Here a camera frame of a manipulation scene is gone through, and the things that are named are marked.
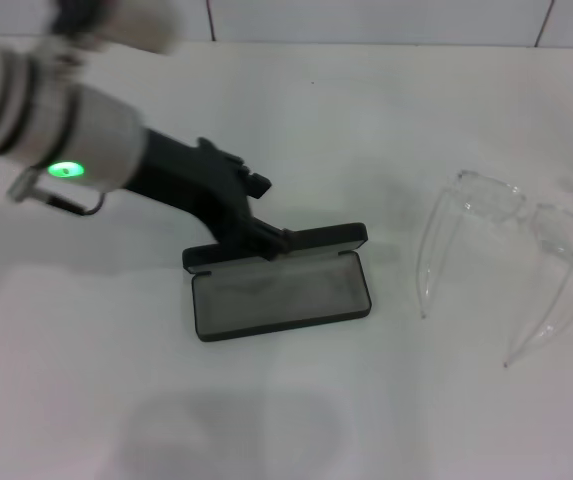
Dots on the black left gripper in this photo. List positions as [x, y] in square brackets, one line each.
[191, 185]

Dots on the black glasses case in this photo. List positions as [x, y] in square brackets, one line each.
[276, 295]

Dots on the clear white glasses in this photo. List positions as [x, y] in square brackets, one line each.
[491, 200]

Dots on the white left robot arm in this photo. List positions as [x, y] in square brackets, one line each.
[91, 130]

